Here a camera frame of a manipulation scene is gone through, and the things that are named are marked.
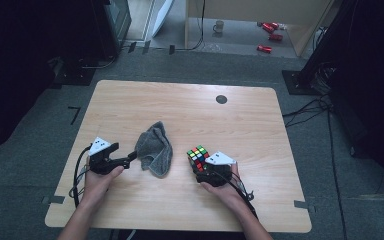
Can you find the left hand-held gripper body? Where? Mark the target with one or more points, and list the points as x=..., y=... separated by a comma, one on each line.
x=100, y=163

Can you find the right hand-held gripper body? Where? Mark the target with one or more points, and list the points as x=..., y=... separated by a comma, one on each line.
x=218, y=175

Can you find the multicoloured puzzle cube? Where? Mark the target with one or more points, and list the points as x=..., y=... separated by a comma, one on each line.
x=198, y=155

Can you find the grey cloth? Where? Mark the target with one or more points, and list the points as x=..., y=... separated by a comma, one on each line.
x=153, y=150

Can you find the person's right hand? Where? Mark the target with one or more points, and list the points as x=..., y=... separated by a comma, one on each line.
x=231, y=193

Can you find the person's left hand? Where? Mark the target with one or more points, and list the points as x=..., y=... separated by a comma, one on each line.
x=95, y=188

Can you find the grey tape piece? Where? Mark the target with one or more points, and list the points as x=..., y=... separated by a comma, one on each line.
x=303, y=205
x=54, y=199

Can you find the black round table grommet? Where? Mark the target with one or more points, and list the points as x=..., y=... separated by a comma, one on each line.
x=221, y=99

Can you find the black floor tape strip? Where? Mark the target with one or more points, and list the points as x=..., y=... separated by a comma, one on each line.
x=132, y=47

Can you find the black cabinet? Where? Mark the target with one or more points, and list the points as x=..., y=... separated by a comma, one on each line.
x=113, y=26

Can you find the dark curtain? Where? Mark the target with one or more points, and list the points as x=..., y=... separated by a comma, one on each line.
x=20, y=66

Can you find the red can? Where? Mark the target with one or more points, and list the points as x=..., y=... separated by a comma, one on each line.
x=267, y=27
x=264, y=49
x=274, y=25
x=275, y=37

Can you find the white board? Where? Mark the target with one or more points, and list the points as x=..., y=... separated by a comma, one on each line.
x=161, y=16

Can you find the grey mug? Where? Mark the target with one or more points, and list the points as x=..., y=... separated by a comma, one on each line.
x=218, y=26

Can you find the black metal stand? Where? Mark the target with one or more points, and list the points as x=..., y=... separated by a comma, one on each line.
x=323, y=43

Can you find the black stand base plate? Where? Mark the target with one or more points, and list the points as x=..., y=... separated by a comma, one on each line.
x=76, y=76

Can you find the light wooden desk frame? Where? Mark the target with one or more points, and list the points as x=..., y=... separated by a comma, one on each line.
x=263, y=6

